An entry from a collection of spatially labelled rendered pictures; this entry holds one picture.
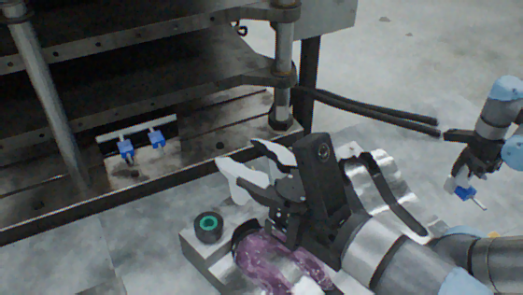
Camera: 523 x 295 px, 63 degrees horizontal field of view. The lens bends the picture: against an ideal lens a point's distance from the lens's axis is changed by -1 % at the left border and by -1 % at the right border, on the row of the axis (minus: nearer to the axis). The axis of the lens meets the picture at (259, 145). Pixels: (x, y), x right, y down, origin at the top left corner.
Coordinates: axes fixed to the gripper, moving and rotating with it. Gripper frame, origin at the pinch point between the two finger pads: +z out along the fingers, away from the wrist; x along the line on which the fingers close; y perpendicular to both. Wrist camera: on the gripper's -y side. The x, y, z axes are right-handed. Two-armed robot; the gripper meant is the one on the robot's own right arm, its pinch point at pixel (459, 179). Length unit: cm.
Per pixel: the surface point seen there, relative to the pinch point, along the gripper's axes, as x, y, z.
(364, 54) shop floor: 131, -195, 95
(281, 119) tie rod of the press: -26, -60, 11
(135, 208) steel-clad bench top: -86, -45, 15
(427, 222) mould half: -14.4, 4.6, 6.3
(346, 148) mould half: -15.1, -33.5, 9.0
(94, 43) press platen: -83, -67, -32
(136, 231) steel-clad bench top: -88, -36, 15
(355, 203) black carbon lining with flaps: -28.8, -10.1, 5.6
